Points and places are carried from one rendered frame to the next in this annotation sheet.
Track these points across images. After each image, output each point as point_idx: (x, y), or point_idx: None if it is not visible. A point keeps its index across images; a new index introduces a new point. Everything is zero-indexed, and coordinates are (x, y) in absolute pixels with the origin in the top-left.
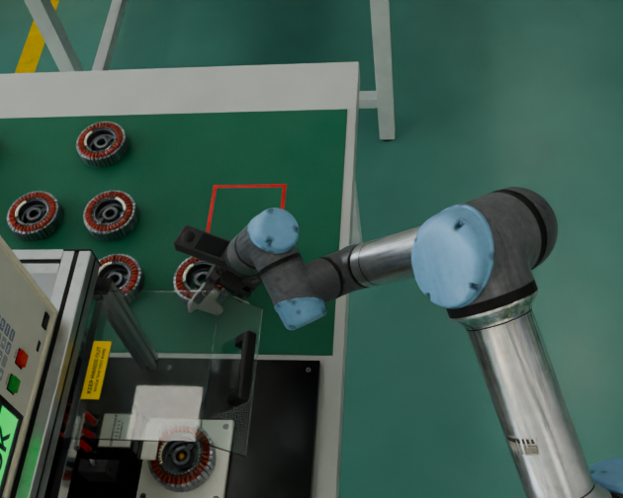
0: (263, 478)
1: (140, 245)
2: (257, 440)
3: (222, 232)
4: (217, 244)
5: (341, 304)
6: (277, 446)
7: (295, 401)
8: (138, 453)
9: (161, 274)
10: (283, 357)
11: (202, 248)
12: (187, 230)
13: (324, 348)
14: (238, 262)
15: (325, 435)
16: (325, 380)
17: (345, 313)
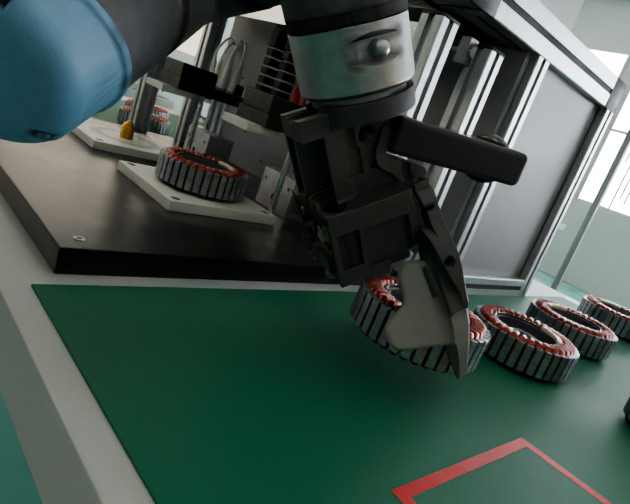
0: (78, 172)
1: (590, 415)
2: (115, 195)
3: (546, 482)
4: (435, 125)
5: (59, 377)
6: (78, 186)
7: (79, 213)
8: (241, 106)
9: (496, 378)
10: (153, 286)
11: (445, 127)
12: (508, 145)
13: (60, 293)
14: (343, 27)
15: None
16: (27, 255)
17: (32, 362)
